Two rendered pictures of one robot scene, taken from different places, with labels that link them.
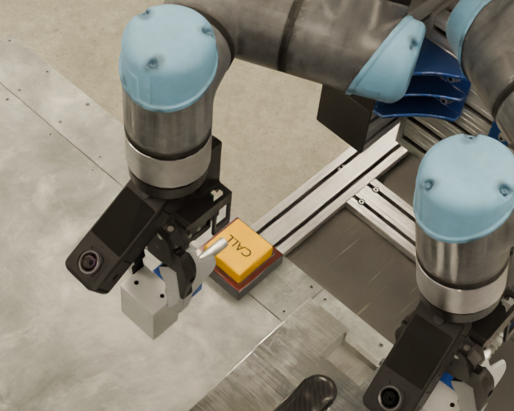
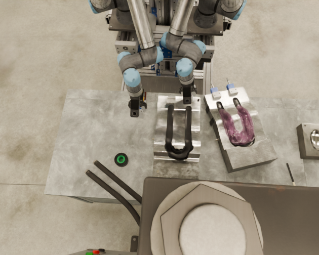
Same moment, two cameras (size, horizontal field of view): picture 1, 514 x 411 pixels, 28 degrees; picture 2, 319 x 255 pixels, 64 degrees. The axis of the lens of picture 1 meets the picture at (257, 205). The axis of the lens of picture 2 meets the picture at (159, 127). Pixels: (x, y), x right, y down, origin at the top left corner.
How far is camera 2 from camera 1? 0.54 m
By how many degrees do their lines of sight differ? 20
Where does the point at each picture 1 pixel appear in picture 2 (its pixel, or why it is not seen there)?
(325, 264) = not seen: hidden behind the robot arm
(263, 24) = (138, 62)
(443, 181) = (182, 69)
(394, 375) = (185, 97)
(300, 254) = not seen: hidden behind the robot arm
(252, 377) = (160, 113)
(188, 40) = (134, 73)
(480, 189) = (188, 66)
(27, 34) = (41, 85)
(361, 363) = (172, 99)
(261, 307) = (149, 102)
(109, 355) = (134, 126)
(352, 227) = not seen: hidden behind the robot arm
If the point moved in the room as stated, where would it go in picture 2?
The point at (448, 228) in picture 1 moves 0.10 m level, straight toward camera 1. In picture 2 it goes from (186, 74) to (193, 92)
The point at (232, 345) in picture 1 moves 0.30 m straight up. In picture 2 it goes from (150, 111) to (147, 87)
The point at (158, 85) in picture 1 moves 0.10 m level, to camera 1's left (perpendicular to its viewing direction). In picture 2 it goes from (135, 82) to (116, 93)
